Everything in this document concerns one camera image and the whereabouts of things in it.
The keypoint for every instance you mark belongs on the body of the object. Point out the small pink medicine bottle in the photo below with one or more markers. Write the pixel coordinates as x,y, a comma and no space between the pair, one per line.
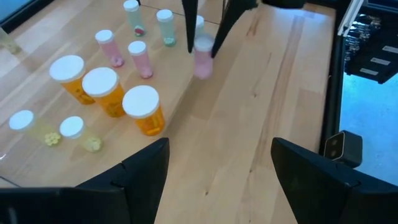
137,48
202,65
104,36

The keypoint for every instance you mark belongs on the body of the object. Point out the table-level camera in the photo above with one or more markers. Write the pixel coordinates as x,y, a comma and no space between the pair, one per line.
342,149

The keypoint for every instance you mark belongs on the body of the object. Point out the small green medicine bottle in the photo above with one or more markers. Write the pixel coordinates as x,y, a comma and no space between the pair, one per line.
201,22
132,5
167,29

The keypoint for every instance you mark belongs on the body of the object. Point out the silver metal bracket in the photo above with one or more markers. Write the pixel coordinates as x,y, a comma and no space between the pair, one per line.
351,15

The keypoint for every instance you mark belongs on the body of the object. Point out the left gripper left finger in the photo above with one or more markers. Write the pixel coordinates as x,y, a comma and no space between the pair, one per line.
136,186

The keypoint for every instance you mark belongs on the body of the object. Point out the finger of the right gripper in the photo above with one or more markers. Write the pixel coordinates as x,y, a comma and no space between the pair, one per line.
231,21
190,21

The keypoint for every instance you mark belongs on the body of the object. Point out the large orange medicine bottle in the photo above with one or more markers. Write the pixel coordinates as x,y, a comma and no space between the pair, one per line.
66,68
140,101
101,82

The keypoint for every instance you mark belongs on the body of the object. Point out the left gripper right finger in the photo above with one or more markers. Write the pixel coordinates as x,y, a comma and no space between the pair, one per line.
311,186

